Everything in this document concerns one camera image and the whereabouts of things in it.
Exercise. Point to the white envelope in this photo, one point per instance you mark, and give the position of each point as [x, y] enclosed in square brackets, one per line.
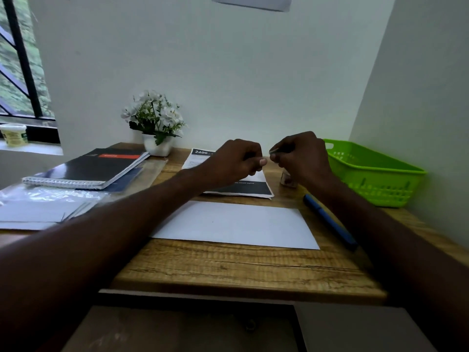
[238, 225]

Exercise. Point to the person's left forearm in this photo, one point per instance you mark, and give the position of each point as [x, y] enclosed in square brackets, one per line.
[88, 249]

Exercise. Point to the clear plastic sleeve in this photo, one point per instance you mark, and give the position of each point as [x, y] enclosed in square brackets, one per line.
[55, 194]

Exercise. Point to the blue book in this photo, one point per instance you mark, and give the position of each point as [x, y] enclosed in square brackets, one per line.
[126, 181]

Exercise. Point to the stack of white envelopes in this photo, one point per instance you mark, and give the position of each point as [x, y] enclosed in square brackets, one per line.
[33, 214]

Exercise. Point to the black window grille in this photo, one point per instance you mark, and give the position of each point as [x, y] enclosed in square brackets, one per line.
[23, 69]

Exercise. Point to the printed sheet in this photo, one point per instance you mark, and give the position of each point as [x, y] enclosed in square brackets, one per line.
[198, 155]

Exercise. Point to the person's left hand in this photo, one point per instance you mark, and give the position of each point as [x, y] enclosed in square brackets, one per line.
[231, 164]

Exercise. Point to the person's right forearm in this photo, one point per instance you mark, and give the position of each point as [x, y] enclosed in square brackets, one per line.
[399, 260]

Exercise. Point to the person's right hand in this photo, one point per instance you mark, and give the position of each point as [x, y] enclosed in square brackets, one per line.
[304, 157]

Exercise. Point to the black spiral notebook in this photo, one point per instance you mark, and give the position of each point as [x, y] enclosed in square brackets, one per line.
[91, 168]

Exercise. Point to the paper notice sheet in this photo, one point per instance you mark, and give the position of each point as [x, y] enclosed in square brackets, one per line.
[253, 2]

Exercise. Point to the small cream jar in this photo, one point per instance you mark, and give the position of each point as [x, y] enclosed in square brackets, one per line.
[14, 135]

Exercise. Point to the white flower plant in pot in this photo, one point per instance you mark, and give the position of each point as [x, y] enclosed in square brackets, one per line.
[157, 115]

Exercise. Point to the green plastic basket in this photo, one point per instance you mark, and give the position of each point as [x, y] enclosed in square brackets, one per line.
[373, 175]

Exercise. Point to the white window sill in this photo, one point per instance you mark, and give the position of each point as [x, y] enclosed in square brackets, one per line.
[33, 148]

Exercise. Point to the blue pen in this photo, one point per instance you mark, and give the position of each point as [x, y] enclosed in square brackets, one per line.
[329, 221]

